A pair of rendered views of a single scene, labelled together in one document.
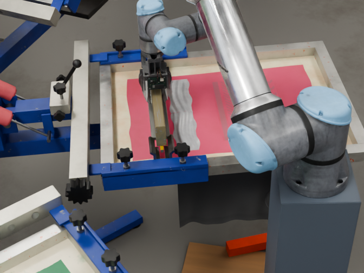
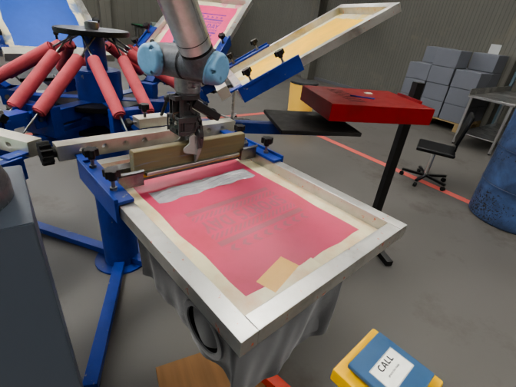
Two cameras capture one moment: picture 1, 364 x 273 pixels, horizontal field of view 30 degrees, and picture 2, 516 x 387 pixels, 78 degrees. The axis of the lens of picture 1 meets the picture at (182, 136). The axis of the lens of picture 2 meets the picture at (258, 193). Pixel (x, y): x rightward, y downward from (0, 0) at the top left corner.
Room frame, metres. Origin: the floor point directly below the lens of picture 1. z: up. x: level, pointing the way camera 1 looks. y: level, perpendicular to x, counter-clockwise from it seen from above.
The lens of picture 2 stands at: (1.22, -0.79, 1.43)
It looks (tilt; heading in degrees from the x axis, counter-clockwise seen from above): 29 degrees down; 49
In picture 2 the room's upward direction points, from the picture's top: 7 degrees clockwise
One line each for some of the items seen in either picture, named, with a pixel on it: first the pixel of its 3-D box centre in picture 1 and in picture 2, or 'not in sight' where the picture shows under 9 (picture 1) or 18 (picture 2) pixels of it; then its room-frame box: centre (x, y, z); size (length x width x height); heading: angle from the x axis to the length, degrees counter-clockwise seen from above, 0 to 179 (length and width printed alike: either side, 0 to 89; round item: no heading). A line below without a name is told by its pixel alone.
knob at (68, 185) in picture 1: (79, 187); (50, 152); (1.31, 0.28, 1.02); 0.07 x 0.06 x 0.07; 94
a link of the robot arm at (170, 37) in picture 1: (171, 34); (167, 59); (1.57, 0.02, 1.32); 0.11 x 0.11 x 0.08; 24
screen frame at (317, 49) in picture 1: (223, 105); (233, 196); (1.69, -0.14, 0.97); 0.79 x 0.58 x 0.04; 94
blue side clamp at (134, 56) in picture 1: (144, 61); (251, 151); (1.96, 0.12, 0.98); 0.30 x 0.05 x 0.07; 94
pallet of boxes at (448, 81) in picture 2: not in sight; (446, 87); (8.06, 1.90, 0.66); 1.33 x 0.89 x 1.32; 88
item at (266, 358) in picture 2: not in sight; (293, 318); (1.72, -0.43, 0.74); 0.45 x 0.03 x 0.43; 4
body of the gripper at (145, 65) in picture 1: (154, 66); (185, 114); (1.65, 0.07, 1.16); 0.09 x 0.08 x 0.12; 4
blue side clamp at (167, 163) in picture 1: (155, 171); (104, 186); (1.40, 0.08, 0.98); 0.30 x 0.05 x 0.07; 94
